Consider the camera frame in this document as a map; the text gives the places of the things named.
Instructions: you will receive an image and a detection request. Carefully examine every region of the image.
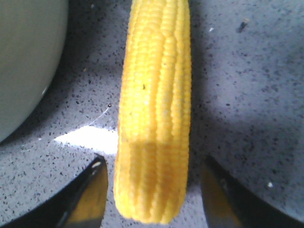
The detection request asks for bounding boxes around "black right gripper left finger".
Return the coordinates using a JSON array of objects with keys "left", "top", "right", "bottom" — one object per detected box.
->
[{"left": 4, "top": 155, "right": 108, "bottom": 228}]

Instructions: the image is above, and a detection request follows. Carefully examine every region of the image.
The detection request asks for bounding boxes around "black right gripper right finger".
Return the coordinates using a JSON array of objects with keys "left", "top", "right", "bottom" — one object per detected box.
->
[{"left": 201, "top": 155, "right": 304, "bottom": 228}]

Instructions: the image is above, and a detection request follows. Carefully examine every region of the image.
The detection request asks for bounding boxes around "yellow corn cob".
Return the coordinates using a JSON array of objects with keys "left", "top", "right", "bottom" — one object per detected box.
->
[{"left": 114, "top": 0, "right": 191, "bottom": 224}]

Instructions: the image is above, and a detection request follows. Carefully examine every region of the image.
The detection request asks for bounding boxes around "light green electric cooking pot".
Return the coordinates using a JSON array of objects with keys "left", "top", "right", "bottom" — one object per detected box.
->
[{"left": 0, "top": 0, "right": 68, "bottom": 141}]

